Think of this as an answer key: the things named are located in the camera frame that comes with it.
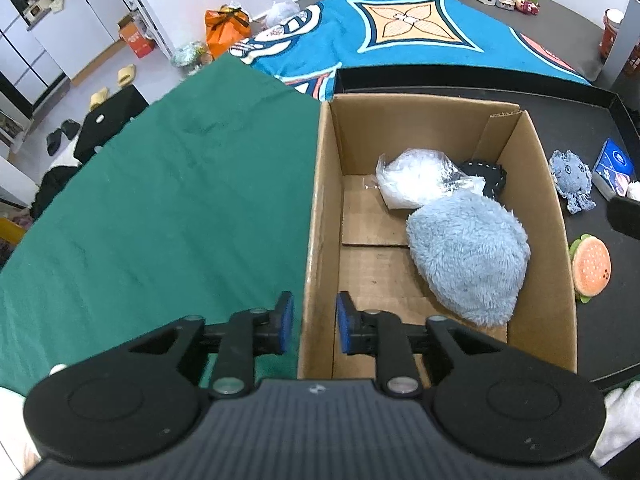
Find blue tissue pack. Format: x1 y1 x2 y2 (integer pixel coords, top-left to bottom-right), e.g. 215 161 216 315
591 138 634 202

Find denim cat soft toy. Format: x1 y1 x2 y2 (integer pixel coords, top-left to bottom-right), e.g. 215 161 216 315
549 150 596 214

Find brown cardboard box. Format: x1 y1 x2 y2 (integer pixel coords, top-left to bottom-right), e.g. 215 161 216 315
297 93 577 378

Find plush hamburger toy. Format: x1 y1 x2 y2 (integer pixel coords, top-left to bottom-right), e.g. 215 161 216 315
570 234 612 304

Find fluffy light blue plush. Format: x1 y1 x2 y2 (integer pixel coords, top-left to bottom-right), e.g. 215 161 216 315
406 191 530 327

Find black stitched felt toy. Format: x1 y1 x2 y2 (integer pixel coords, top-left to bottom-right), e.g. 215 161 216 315
460 159 506 200

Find green cloth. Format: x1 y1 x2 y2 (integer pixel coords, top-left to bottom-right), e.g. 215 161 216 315
1 56 320 393

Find clear plastic wrapped bag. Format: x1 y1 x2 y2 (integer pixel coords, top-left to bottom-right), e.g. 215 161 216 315
374 148 486 210

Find black bag on floor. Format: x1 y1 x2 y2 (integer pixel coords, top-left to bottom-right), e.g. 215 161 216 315
74 86 149 165

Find yellow slipper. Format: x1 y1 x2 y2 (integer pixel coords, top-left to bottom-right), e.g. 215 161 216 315
89 87 110 112
117 64 137 88

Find blue patterned blanket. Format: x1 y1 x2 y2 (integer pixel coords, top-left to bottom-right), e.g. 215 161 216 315
229 0 585 101

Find orange bag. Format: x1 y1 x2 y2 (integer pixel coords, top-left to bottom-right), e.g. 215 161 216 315
204 6 252 58

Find orange cardboard box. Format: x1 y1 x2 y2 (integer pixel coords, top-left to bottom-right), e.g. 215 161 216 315
118 20 155 58

